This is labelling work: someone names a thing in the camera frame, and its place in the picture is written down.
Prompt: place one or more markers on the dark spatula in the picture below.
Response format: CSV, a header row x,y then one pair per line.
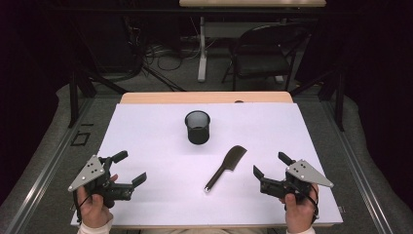
x,y
232,159

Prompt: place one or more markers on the white board sheet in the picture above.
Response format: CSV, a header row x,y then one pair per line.
x,y
181,169

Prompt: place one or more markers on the black horizontal frame bar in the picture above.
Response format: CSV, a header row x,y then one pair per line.
x,y
195,10

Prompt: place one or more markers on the black mesh pen cup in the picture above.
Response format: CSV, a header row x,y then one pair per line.
x,y
198,135

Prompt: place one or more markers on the black metal frame stand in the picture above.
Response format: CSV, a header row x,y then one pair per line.
x,y
339,100
73,97

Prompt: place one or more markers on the aluminium floor rail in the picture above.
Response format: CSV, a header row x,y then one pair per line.
x,y
48,169
357,169

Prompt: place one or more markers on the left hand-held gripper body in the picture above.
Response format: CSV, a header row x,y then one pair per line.
x,y
87,174

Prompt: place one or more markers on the wooden table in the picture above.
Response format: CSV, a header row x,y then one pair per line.
x,y
195,97

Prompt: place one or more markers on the white desk with leg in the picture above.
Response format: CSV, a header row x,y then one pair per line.
x,y
251,3

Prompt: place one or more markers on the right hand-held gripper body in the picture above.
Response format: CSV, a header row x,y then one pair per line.
x,y
305,174

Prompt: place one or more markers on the person's left hand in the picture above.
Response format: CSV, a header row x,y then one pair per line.
x,y
92,211

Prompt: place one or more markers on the black folding chair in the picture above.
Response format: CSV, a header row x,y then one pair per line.
x,y
263,61

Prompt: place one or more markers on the person's right hand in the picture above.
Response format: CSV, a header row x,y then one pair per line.
x,y
300,216

